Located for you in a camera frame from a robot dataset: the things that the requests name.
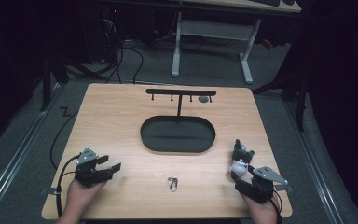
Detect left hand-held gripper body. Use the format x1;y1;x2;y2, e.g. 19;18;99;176
74;147;114;189

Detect black hook stand with tray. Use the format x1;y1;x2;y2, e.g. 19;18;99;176
140;88;217;154

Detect person's right hand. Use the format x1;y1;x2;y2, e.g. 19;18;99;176
241;190;282;224

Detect right hand-held gripper black cable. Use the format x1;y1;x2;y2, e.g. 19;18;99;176
268;189;283;224

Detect left hand-held gripper black cable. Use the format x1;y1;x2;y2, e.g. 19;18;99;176
55;154;82;218

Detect metal floor rail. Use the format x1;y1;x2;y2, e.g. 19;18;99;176
0;83;61;218
282;98;345;224

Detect white-legged wooden desk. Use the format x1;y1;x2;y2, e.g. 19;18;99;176
171;0;302;85

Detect thin black floor cable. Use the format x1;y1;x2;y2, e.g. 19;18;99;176
49;106;79;171

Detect black keyboard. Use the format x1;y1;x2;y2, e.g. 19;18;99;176
250;0;282;7

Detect black metal stand legs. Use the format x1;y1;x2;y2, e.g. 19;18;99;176
39;50;107;113
252;73;310;133

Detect small red object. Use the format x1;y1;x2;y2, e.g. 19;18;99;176
261;38;275;50

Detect hand-held gripper black cable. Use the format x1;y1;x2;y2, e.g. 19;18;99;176
55;154;82;218
268;189;283;224

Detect person's left hand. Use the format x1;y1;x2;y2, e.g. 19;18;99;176
63;178;107;219

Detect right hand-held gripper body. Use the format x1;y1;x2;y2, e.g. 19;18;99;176
234;166;289;203

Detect dark computer tower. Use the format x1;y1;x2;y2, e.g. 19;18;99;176
99;5;124;64

